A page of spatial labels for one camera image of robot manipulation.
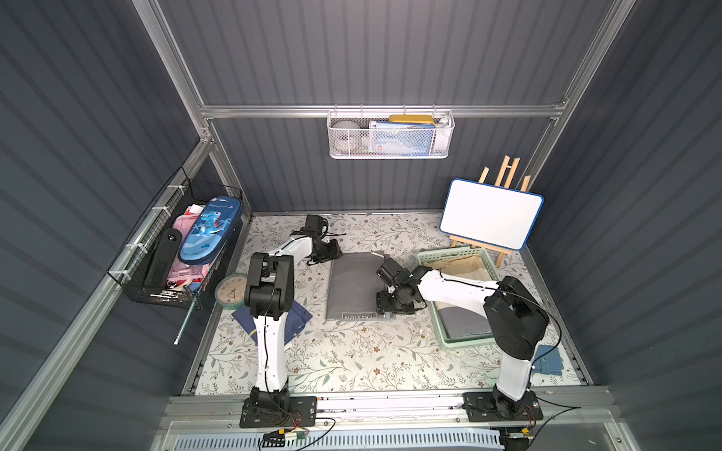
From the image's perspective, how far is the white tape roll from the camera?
0.84 meters

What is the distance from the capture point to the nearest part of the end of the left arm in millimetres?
867

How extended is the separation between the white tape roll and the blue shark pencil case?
359 mm

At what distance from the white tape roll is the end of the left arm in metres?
0.24

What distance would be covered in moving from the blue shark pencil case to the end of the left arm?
8.4 inches

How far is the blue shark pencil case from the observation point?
0.65 m
